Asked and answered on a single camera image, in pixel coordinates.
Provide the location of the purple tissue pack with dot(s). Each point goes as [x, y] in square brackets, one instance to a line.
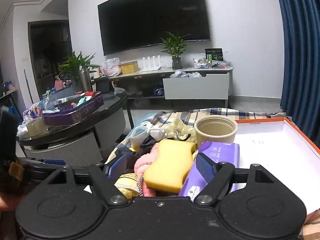
[225, 155]

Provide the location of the black green box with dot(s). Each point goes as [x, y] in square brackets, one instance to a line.
[214, 54]

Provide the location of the white box with orange rim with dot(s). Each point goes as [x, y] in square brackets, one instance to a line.
[275, 155]

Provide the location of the potted plant in metal vase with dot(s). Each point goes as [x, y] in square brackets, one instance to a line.
[85, 78]

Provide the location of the clear plastic bag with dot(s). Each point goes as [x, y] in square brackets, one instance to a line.
[195, 74]

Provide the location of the white cabinet drawer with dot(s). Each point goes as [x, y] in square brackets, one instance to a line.
[197, 87]

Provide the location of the white router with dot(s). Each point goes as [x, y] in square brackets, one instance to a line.
[152, 63]

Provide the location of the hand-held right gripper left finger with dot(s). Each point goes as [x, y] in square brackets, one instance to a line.
[117, 168]

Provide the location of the yellow sponge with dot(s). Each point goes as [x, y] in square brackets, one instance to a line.
[167, 167]

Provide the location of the white face mask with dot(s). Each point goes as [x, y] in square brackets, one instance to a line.
[152, 131]

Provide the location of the dark wooden display cabinet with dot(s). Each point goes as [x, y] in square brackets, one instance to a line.
[50, 55]

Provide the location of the grey-blue box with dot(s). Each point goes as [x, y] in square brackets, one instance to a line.
[60, 93]

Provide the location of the brown tape roll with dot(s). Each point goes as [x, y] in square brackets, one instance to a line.
[37, 128]

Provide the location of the dark cloth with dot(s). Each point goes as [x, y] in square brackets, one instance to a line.
[145, 143]

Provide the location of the yellow box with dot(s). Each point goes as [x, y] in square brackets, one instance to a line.
[129, 67]

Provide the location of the potted plant in dark vase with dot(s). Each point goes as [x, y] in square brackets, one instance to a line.
[175, 47]

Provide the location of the purple patterned tray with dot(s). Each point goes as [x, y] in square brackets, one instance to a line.
[72, 116]

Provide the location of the grey plastic bag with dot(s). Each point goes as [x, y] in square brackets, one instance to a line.
[178, 73]

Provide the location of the pink white plastic bag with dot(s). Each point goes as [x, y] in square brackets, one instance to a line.
[111, 66]

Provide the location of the pale yellow daisy glove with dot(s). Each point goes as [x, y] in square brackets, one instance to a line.
[183, 130]

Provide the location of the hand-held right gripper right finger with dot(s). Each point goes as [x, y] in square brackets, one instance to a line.
[205, 168]

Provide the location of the yellow striped sock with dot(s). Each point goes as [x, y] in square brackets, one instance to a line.
[126, 186]

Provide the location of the black wall television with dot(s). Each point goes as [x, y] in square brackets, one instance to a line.
[150, 12]

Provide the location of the grey television cabinet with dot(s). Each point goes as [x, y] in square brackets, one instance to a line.
[150, 73]

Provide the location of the plaid blanket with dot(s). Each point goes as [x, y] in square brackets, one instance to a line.
[217, 112]

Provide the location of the blue bag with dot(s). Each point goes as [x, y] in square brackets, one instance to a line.
[158, 92]

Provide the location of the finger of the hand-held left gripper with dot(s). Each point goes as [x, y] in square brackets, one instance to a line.
[40, 170]

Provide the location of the blue curtain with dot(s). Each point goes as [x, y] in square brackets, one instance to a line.
[300, 55]

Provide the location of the clear storage box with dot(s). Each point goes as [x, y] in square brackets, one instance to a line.
[211, 65]

